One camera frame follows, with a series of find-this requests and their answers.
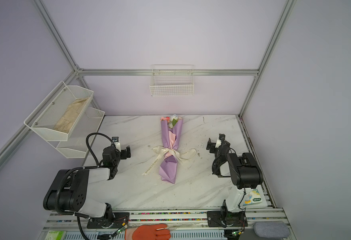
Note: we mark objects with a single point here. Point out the orange rubber glove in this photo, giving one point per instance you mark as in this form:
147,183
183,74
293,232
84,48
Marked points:
148,232

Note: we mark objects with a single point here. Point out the deep pink fake rose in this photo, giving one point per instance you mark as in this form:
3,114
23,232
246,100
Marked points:
165,119

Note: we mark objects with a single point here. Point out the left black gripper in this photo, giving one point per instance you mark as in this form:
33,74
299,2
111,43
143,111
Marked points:
128,152

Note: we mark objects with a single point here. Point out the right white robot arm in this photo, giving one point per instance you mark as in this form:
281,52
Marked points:
245,175

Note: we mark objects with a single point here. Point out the upper white mesh shelf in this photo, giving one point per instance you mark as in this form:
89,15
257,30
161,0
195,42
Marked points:
43,119

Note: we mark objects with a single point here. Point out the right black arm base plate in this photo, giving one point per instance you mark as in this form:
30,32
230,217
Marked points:
225,219

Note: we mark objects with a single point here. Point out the colourful tissue pack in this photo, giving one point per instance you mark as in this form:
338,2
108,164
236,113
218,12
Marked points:
254,199

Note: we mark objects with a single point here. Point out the green white packet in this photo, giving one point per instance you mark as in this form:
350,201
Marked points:
55,235

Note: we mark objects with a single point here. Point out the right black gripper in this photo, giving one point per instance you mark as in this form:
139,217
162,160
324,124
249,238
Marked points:
212,146

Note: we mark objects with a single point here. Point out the white wire wall basket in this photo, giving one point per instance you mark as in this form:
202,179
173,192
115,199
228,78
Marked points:
172,80

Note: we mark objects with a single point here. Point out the white mesh shelf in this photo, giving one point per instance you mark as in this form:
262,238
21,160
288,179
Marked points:
43,119
75,147

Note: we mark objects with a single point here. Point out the lower white mesh shelf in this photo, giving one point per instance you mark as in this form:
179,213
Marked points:
75,147

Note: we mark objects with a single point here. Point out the white fake rose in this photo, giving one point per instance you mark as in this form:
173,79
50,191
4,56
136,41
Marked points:
172,121

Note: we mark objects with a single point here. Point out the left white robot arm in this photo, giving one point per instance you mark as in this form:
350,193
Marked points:
68,193

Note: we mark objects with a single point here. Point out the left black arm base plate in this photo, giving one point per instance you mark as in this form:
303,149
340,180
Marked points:
115,221

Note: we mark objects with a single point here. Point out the pink purple wrapping paper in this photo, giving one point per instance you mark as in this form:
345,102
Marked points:
171,131

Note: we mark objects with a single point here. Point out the cream ribbon roll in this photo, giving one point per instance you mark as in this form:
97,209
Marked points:
162,152

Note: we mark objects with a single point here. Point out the grey cloth pad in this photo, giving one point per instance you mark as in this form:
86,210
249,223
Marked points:
271,230

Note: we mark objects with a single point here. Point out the beige cloth in shelf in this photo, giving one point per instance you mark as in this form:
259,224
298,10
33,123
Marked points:
66,122

